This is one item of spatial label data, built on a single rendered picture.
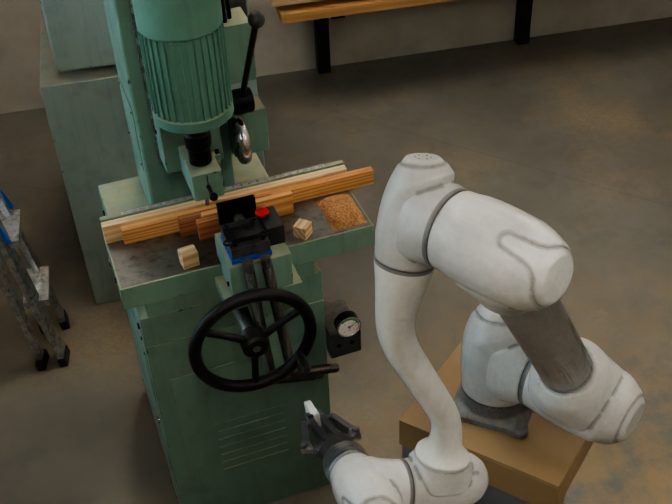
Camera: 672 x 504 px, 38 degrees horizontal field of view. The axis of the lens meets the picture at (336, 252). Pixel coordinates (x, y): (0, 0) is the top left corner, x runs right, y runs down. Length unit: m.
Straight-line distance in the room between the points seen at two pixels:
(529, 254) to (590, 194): 2.60
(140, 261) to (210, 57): 0.51
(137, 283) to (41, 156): 2.27
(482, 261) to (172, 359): 1.13
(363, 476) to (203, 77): 0.86
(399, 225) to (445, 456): 0.50
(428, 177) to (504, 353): 0.61
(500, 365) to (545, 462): 0.23
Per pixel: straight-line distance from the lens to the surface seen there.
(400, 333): 1.64
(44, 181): 4.28
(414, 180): 1.50
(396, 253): 1.55
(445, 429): 1.80
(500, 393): 2.07
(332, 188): 2.41
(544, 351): 1.72
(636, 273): 3.66
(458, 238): 1.45
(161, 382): 2.43
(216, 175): 2.24
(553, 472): 2.09
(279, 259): 2.15
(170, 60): 2.05
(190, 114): 2.10
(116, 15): 2.27
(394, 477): 1.82
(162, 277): 2.23
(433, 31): 4.91
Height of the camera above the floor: 2.32
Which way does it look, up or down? 39 degrees down
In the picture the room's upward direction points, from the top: 3 degrees counter-clockwise
